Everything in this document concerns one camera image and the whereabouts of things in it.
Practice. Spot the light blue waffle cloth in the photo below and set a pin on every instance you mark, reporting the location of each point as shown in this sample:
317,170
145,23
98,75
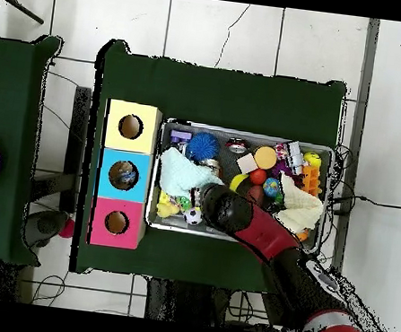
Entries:
181,174

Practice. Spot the bottle with blue label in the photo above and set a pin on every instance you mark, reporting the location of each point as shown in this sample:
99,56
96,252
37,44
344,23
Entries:
127,175

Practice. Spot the cream waffle cloth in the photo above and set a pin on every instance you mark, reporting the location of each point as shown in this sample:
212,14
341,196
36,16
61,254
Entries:
300,207

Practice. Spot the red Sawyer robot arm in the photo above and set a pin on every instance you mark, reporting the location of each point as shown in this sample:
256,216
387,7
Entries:
264,231

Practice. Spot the wooden box with three holes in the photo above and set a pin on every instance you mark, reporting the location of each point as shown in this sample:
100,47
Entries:
145,141

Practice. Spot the blue spiky rubber ball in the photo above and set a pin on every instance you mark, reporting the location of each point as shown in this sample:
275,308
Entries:
203,146

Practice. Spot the purple toy brick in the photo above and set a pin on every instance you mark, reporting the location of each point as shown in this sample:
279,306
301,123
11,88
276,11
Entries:
180,136

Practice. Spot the yellow tennis ball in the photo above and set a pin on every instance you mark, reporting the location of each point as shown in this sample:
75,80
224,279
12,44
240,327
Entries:
238,181

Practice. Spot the black and white soccer ball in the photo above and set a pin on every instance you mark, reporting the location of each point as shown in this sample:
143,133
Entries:
193,216

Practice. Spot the brown toy ball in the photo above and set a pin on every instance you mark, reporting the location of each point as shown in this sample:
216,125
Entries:
255,194

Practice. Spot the blue globe ball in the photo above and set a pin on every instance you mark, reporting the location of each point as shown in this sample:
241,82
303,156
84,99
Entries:
271,186

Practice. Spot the dark green table cloth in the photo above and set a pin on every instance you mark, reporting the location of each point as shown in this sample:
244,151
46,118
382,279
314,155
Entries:
230,97
5,167

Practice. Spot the silver toy robot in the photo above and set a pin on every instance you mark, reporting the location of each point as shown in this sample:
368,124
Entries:
294,155

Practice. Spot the orange grid tray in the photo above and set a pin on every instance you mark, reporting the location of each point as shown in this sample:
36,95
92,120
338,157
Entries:
310,181

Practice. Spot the yellow smiley ball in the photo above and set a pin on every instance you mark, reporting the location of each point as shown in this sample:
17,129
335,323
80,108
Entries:
312,158

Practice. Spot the black upright panel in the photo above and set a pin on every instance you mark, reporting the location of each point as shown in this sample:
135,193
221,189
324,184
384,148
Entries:
79,122

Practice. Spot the grey object with red knob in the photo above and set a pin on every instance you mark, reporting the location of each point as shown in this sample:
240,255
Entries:
46,226

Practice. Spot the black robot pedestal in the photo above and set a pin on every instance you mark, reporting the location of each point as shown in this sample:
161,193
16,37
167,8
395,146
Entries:
176,304

